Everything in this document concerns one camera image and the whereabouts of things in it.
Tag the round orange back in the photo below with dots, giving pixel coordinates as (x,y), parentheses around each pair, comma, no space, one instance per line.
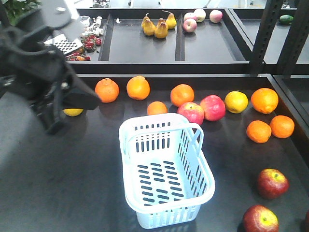
(138,88)

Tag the white grater board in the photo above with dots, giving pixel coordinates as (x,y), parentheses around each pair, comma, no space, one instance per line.
(63,44)

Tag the large orange back left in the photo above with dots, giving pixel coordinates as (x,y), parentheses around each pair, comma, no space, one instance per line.
(181,94)

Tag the light blue plastic basket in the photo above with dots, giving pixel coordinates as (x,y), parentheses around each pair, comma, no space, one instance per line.
(165,173)

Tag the potted green plant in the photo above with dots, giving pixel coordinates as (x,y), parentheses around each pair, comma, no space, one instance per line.
(16,8)

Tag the dark red apple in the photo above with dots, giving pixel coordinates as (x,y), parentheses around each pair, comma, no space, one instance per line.
(259,218)
(307,222)
(272,183)

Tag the small orange right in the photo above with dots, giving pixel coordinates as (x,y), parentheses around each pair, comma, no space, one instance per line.
(282,126)

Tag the large navel orange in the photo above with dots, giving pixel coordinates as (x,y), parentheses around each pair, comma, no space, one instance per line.
(265,100)

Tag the tangerine with knob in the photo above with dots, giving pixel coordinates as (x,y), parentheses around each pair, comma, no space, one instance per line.
(107,90)

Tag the small orange middle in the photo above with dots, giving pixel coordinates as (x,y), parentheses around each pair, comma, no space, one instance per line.
(156,108)

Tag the small orange left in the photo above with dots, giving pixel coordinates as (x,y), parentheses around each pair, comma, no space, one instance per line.
(258,131)

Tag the black wooden fruit stand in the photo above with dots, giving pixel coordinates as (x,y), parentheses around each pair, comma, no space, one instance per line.
(72,181)

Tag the pink red apple left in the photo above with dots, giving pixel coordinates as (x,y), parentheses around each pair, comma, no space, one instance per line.
(192,111)

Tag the yellow russet pear front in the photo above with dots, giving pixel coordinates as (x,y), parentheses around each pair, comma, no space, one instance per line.
(72,112)

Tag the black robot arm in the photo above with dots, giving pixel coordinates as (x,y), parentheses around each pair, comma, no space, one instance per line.
(39,72)

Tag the small orange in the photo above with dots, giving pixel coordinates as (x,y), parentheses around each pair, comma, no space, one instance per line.
(258,131)
(156,108)
(282,126)

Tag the yellow orange citrus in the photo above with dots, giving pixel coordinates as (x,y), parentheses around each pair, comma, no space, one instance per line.
(236,102)

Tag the glossy red apple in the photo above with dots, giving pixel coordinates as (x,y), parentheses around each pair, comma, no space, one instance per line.
(214,107)

